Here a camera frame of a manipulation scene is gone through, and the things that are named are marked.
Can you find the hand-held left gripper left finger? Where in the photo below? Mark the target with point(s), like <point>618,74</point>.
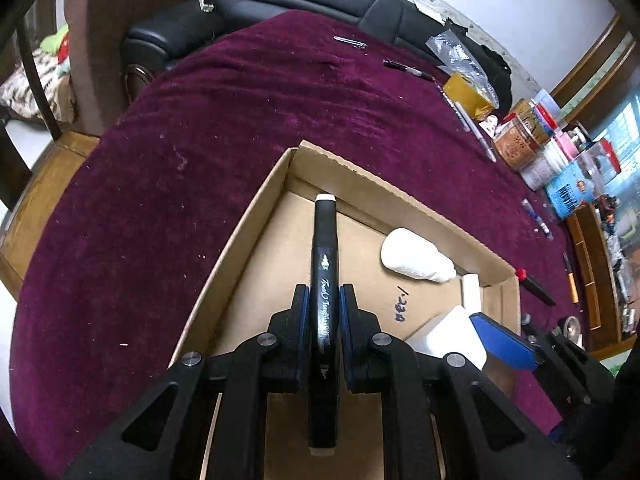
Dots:
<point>301,312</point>

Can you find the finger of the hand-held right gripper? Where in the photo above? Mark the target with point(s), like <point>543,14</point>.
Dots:
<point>500,342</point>
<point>569,328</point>

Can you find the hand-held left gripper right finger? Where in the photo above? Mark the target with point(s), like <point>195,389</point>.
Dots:
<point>346,312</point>

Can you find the white rectangular box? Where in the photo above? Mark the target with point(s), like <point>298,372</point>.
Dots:
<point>445,335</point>

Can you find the black marker with white ends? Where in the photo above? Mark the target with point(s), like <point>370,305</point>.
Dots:
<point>325,240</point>

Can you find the brown cardboard box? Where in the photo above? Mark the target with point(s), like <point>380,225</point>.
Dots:
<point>295,230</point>

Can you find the yellow and black pen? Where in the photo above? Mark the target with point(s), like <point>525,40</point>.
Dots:
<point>572,285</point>

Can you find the black marker with red cap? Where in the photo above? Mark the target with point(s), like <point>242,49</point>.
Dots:
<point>537,290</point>

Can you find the small white eraser block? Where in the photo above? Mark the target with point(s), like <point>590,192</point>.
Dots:
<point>471,290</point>

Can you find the white plastic bottle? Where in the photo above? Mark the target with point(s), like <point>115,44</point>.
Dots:
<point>410,255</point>

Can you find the counter clutter pile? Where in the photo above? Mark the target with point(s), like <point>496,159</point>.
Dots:
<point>617,240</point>

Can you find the silver blue wrapper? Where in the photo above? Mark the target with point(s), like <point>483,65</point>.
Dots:
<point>537,220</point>

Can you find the blue cartoon label jar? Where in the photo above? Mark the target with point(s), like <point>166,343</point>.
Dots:
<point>570,191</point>

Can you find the white label jar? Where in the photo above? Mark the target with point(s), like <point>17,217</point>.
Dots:
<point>545,165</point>

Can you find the clear jar with red lid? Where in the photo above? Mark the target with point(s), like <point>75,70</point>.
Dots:
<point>602,157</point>

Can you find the pink plastic container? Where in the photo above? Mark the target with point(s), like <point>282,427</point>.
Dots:
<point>569,144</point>

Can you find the amber jar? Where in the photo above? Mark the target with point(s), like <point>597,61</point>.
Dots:
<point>515,147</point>

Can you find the white pen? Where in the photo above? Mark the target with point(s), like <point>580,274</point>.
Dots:
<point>481,140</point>
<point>456,109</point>

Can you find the maroon tablecloth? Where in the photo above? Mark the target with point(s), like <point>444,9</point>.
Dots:
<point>200,135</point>

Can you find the yellow foil packet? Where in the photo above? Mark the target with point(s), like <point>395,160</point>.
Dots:
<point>467,94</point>

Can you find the dark slim pen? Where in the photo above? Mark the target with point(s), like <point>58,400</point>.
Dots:
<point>407,70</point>

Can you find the silver clip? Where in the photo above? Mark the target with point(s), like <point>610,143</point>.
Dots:
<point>350,43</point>

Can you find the black bag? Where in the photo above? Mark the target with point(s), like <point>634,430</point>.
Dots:
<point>495,67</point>

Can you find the clear plastic bag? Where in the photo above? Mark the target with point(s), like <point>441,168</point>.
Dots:
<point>452,50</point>

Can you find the white paper slip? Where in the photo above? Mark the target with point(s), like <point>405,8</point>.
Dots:
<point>431,11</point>

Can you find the brown upholstered chair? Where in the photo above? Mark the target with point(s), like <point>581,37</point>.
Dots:
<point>100,35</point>

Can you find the striped patterned cushion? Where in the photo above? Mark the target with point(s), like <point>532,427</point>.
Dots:
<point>30,87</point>

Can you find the dark wooden chair frame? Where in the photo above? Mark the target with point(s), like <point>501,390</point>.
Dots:
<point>32,75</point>

